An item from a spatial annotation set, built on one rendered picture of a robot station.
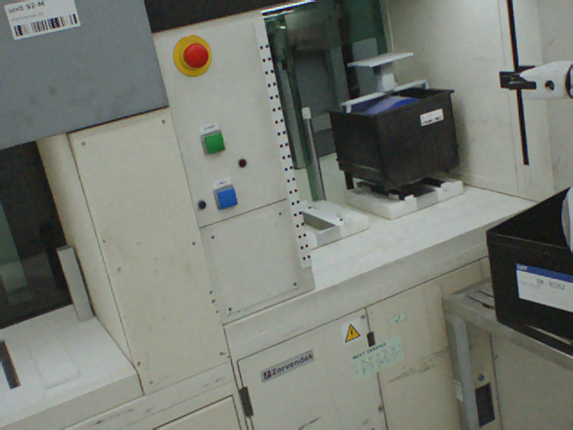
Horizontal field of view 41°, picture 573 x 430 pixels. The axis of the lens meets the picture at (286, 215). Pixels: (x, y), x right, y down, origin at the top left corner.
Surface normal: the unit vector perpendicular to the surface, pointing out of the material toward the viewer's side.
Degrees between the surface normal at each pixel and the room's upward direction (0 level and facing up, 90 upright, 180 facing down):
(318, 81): 90
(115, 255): 90
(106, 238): 90
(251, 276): 90
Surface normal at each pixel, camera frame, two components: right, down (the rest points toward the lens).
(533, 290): -0.79, 0.33
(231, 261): 0.44, 0.19
